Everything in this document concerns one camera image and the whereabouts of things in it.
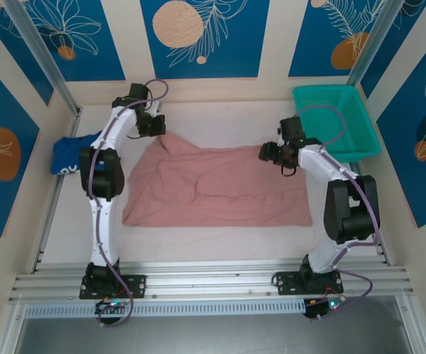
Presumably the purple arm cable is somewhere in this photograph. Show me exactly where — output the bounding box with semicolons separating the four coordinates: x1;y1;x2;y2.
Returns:
87;79;170;329
294;104;380;322

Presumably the aluminium table side rail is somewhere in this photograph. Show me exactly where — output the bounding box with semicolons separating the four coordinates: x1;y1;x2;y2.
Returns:
349;162;388;265
31;110;83;276

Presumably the white slotted cable duct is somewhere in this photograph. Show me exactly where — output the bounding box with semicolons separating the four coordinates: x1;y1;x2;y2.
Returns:
24;299;306;319

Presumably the pink t-shirt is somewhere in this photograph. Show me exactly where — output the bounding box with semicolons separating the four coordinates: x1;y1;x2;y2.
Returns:
122;133;314;229

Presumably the teal plastic basket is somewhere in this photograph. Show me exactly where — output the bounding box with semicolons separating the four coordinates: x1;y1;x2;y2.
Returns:
293;84;383;164

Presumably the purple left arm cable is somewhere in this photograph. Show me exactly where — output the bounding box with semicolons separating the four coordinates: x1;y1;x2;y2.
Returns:
87;79;170;329

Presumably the folded blue t-shirt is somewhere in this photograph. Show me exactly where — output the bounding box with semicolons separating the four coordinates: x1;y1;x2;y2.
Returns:
52;133;103;176

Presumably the aluminium frame post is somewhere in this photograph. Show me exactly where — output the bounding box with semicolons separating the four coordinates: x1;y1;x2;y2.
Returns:
2;0;82;119
348;0;408;88

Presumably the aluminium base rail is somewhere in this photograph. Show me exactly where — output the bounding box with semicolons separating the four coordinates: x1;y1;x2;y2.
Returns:
8;260;415;305

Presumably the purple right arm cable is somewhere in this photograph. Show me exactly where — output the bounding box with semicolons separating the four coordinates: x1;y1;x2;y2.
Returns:
294;104;380;322

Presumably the grey metal sheet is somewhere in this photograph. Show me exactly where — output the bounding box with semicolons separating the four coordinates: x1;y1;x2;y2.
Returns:
13;317;413;354

